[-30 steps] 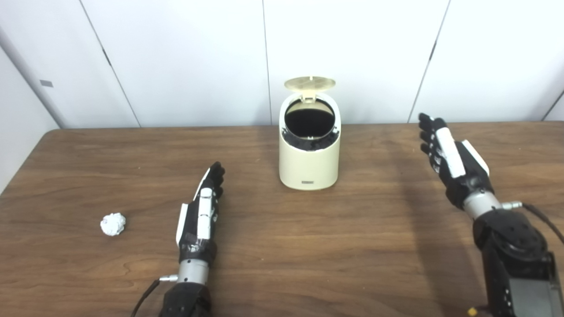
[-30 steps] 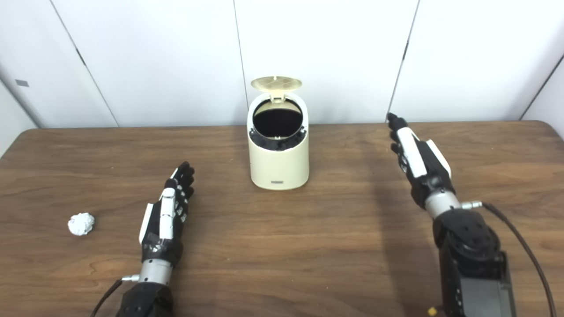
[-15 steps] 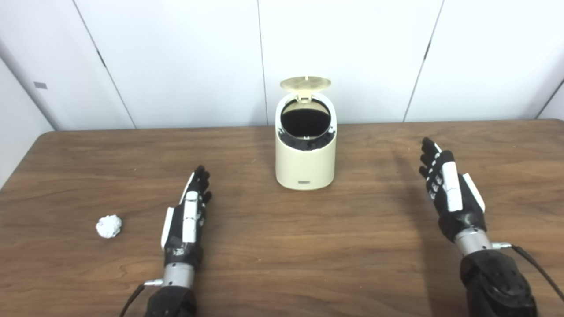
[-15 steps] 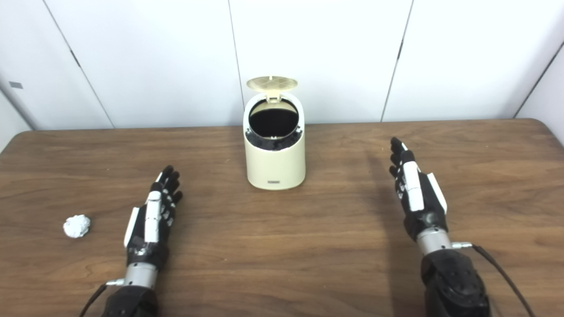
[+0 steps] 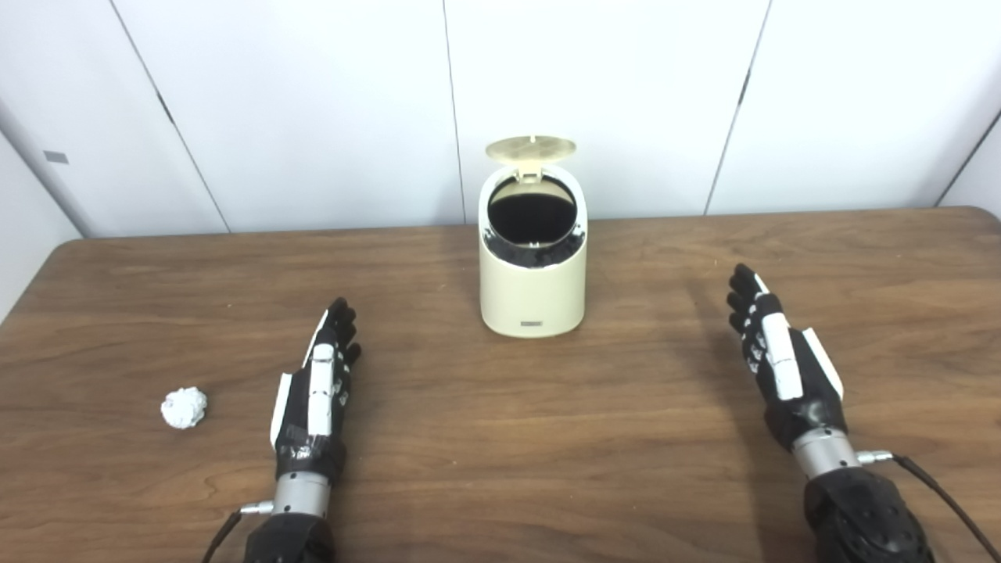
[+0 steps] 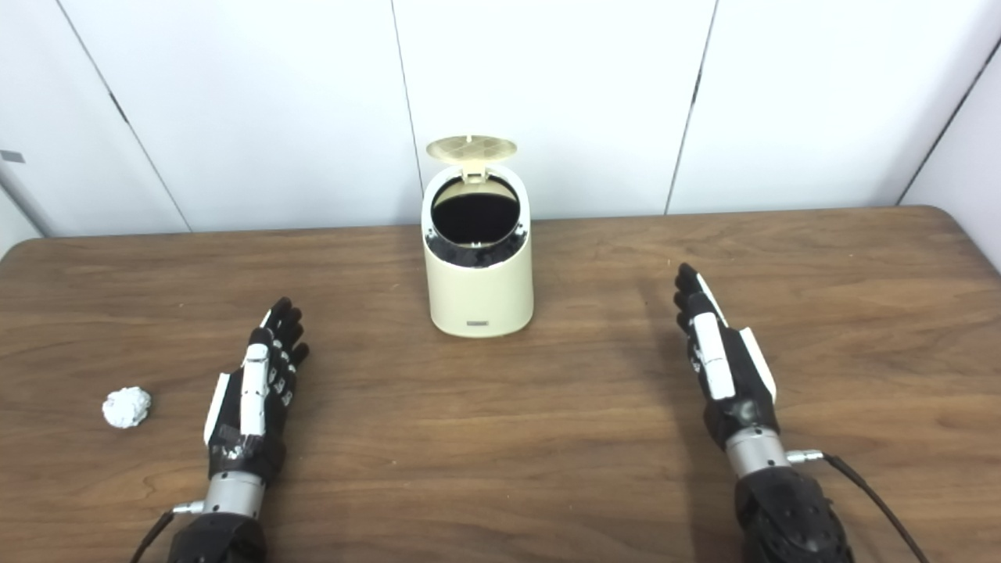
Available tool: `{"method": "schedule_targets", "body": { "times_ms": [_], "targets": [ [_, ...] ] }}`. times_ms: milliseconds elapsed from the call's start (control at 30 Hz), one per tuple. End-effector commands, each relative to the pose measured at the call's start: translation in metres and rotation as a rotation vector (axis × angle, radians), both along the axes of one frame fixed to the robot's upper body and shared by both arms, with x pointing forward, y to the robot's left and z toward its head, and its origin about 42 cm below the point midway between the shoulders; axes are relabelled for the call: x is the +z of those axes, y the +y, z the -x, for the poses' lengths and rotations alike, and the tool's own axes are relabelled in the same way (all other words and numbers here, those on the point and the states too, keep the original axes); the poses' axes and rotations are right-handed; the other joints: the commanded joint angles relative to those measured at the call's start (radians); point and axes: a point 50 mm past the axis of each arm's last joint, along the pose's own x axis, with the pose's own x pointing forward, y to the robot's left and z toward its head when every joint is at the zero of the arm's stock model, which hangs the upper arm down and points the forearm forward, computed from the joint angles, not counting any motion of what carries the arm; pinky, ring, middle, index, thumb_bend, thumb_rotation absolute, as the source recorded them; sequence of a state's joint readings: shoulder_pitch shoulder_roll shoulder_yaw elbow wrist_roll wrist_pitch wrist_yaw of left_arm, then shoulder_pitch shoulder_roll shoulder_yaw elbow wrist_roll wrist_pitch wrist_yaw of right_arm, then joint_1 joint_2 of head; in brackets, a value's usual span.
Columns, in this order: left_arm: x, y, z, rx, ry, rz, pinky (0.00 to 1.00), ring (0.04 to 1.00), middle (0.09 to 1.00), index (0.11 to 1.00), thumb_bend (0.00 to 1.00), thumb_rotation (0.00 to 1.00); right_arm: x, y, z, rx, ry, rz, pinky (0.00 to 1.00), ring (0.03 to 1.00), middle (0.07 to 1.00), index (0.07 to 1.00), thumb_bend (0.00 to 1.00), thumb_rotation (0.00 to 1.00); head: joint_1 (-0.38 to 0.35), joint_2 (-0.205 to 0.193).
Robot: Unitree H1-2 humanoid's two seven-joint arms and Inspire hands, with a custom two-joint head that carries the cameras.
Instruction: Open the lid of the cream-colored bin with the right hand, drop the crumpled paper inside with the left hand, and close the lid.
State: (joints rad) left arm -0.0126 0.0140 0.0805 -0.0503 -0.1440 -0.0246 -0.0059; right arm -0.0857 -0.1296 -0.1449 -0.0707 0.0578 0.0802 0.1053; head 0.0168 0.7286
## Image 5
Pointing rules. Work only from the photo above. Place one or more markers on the cream-colored round bin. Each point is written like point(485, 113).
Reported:
point(532, 297)

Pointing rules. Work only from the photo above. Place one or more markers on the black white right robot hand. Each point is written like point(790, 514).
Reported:
point(809, 399)

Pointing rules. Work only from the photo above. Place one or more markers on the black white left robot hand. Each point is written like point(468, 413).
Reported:
point(297, 426)

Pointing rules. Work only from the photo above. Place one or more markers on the white paper ball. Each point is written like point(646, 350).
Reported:
point(184, 408)

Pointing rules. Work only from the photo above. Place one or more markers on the small grey wall tag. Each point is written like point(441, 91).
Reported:
point(55, 156)

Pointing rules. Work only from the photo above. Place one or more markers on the cream round bin lid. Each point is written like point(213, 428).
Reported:
point(530, 148)

